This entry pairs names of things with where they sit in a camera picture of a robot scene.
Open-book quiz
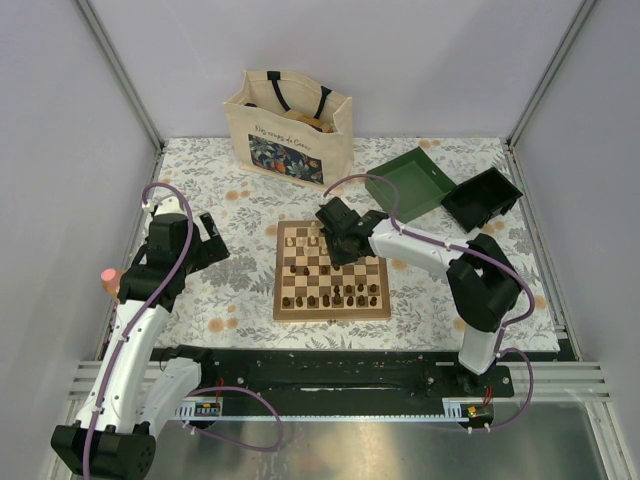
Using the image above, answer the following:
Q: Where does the green open box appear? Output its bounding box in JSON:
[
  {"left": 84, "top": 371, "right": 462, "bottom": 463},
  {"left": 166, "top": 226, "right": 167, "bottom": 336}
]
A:
[{"left": 365, "top": 147, "right": 456, "bottom": 223}]

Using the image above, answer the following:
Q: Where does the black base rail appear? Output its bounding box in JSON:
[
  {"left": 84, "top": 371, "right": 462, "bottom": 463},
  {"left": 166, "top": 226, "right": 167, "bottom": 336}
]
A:
[{"left": 150, "top": 345, "right": 514, "bottom": 417}]

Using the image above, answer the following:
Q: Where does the beige printed tote bag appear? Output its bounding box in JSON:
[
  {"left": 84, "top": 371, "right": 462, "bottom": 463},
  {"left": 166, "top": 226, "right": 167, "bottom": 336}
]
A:
[{"left": 224, "top": 70, "right": 354, "bottom": 189}]

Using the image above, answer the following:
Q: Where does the wooden chess board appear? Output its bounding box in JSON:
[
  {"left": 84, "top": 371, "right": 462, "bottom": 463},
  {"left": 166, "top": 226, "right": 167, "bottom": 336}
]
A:
[{"left": 273, "top": 220, "right": 391, "bottom": 322}]

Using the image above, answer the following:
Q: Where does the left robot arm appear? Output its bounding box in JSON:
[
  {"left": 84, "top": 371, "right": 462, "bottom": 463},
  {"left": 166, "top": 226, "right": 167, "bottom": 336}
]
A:
[{"left": 51, "top": 212, "right": 229, "bottom": 479}]

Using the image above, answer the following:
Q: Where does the black plastic bin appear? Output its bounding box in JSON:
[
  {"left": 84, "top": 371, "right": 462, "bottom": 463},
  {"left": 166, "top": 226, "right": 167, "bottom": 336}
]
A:
[{"left": 441, "top": 167, "right": 523, "bottom": 233}]

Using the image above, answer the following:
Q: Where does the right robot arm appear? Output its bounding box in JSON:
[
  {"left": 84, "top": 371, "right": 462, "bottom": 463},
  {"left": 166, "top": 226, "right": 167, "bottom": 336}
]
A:
[{"left": 316, "top": 197, "right": 523, "bottom": 396}]

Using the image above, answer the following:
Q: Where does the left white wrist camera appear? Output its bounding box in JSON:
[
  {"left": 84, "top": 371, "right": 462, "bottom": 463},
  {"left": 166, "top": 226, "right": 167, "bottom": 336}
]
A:
[{"left": 142, "top": 195, "right": 186, "bottom": 217}]

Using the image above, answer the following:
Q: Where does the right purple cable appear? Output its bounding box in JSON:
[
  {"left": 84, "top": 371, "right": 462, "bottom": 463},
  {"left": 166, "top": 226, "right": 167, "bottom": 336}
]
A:
[{"left": 322, "top": 175, "right": 536, "bottom": 434}]

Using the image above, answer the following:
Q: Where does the pink capped bottle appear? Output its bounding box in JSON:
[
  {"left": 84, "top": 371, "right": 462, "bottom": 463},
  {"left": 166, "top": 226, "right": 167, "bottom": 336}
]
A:
[{"left": 100, "top": 268, "right": 126, "bottom": 300}]

